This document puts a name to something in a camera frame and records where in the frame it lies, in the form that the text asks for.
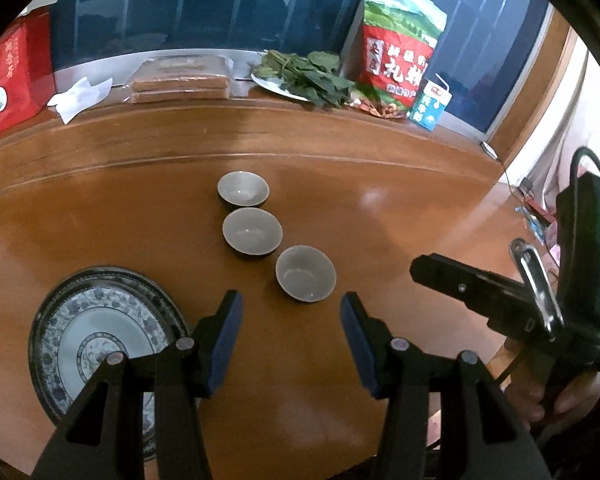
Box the blue white milk carton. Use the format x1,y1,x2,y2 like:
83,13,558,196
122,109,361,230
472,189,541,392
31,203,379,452
408,74,452,131

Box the large blue floral plate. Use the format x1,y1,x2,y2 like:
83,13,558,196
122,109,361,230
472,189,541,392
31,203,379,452
28,264,192,461

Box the black cable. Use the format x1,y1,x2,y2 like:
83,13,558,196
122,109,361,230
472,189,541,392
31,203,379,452
568,146,600,241

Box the white crumpled tissue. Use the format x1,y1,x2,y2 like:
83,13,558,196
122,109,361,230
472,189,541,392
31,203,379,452
47,77,114,125

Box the red tea box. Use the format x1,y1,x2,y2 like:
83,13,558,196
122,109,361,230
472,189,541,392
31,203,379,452
0,0,58,132

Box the dark bowl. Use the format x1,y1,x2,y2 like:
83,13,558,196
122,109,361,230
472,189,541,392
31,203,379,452
222,207,284,257
275,245,337,304
216,170,270,207

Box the red green snack bag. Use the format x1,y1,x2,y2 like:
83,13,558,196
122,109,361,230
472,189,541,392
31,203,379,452
349,0,448,119

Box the person right hand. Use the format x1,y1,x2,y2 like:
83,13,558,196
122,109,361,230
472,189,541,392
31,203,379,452
505,362,600,436

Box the white plate with greens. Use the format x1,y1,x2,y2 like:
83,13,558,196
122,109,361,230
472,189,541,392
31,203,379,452
250,73,310,103

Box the wrapped brown packages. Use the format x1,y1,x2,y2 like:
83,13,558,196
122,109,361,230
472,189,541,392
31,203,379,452
125,54,234,104

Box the metal spring clip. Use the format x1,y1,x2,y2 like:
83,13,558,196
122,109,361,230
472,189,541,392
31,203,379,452
509,237,565,340

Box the green leafy vegetables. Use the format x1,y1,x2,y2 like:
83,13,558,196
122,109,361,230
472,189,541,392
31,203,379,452
251,50,355,107

